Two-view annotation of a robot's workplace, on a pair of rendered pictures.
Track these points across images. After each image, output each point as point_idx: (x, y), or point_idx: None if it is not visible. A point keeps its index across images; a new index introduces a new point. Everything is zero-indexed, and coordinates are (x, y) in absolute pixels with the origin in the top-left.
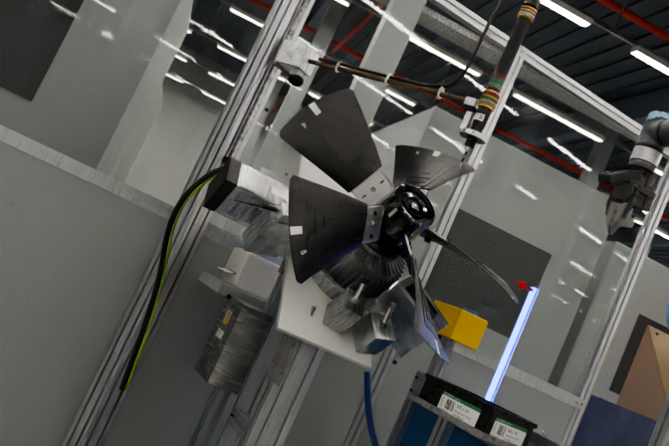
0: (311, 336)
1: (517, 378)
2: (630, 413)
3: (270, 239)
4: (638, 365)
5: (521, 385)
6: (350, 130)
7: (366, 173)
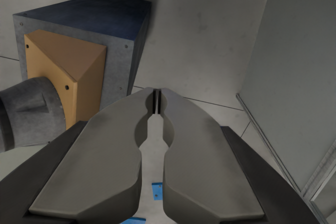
0: None
1: (332, 146)
2: (66, 25)
3: None
4: (80, 57)
5: (327, 149)
6: None
7: None
